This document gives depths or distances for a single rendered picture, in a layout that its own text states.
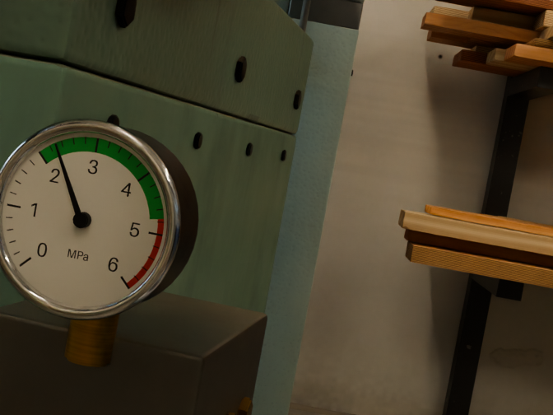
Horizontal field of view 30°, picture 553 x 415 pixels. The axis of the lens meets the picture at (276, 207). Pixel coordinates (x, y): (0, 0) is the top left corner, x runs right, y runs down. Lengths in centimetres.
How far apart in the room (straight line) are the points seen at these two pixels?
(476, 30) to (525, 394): 105
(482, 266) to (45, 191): 210
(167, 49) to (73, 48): 12
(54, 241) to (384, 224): 255
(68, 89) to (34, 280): 10
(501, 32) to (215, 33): 195
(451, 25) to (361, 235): 68
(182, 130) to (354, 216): 231
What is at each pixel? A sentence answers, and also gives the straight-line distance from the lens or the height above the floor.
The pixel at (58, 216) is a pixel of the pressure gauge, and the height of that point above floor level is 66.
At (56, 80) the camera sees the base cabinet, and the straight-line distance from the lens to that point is 40.
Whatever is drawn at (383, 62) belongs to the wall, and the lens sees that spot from 287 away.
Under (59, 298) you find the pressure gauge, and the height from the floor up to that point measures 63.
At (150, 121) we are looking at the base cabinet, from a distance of 51.
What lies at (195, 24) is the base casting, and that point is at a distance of 56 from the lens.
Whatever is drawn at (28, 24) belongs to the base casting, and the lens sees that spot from 41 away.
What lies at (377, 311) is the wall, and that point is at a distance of 289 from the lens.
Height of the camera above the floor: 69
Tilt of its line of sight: 3 degrees down
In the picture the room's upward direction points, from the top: 10 degrees clockwise
